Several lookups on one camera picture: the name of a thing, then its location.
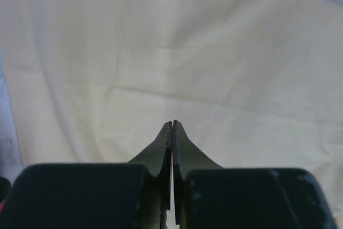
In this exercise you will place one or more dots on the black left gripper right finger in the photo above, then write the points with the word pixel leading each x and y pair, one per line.
pixel 207 195

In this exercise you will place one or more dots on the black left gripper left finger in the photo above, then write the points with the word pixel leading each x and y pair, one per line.
pixel 134 194

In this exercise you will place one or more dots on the yellow t shirt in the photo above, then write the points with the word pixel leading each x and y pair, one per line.
pixel 255 83

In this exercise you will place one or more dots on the black pink drawer organizer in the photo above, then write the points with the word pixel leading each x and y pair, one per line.
pixel 5 187

